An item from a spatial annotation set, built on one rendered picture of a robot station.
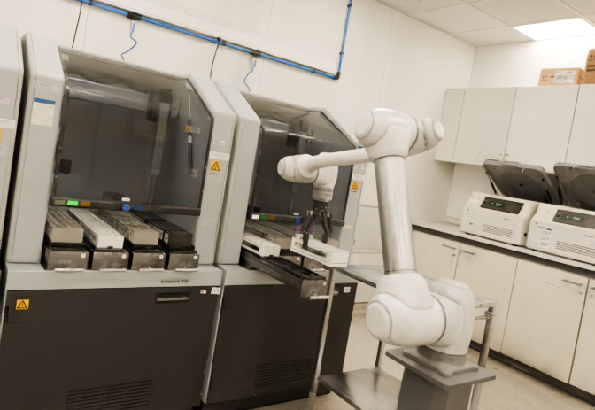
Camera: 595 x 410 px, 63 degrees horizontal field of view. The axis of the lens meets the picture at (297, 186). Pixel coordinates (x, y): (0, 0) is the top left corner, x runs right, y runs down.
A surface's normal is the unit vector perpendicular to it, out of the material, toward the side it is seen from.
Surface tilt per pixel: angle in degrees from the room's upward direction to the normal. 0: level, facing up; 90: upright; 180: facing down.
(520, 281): 90
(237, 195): 90
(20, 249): 90
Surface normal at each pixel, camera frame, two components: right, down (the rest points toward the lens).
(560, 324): -0.82, -0.11
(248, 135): 0.58, 0.14
